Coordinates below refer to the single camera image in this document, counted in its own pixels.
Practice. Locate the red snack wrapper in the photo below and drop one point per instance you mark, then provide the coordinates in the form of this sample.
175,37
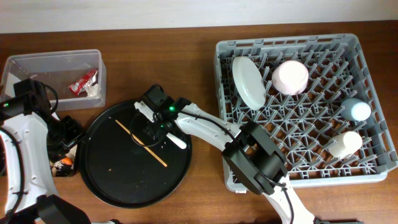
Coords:
88,79

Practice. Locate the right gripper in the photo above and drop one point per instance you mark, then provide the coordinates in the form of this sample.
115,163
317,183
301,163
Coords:
153,131

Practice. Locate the round black tray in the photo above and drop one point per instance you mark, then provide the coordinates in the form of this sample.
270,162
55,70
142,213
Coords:
122,173

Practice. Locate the grey plate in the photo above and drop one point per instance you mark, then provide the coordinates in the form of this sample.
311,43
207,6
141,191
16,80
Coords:
248,82

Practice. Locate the blue cup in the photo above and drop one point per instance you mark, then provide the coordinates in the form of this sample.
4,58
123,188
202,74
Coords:
355,110

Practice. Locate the wooden chopstick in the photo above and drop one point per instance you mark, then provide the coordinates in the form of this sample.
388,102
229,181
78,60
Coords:
139,142

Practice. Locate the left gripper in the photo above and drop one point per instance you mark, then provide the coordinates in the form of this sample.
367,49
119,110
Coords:
76,132

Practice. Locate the grey dishwasher rack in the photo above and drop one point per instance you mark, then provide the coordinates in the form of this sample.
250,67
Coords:
302,125

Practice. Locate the small white cup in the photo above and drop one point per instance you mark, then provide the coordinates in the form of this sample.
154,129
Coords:
345,144

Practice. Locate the pink bowl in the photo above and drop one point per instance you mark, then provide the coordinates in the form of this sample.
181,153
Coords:
290,77

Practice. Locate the white plastic fork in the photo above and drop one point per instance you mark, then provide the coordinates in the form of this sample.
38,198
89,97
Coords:
178,142

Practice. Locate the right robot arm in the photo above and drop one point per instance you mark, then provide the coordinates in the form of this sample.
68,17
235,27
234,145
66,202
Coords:
249,151

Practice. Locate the white tissue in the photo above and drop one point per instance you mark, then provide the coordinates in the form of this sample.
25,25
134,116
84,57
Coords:
92,90

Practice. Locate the clear plastic bin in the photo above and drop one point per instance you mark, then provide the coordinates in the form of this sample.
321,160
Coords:
58,70

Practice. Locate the orange carrot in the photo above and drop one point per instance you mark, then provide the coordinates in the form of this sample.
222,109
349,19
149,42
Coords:
67,161

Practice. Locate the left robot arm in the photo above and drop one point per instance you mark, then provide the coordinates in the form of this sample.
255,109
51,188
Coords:
30,134

